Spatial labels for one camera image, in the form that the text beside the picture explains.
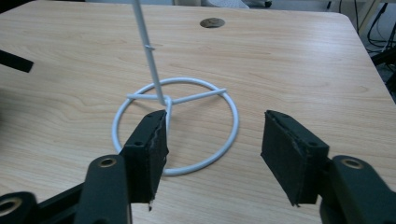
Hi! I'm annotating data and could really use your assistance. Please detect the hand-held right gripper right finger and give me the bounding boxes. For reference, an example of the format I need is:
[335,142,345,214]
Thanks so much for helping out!
[260,109,331,207]

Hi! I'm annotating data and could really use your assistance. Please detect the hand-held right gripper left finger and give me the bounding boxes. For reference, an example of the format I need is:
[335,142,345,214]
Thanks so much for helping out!
[120,109,170,207]

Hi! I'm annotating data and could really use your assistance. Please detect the white wire stand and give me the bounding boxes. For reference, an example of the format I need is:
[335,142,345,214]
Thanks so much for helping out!
[111,0,240,177]

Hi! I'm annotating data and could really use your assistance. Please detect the black stand leg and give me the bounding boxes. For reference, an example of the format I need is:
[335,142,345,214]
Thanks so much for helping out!
[370,46,396,105]

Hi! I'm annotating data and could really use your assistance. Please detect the round table cable hole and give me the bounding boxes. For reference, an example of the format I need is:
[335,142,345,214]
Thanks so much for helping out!
[199,17,226,29]

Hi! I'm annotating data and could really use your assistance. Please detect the black cables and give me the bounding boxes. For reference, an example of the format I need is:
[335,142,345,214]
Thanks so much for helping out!
[366,0,396,49]

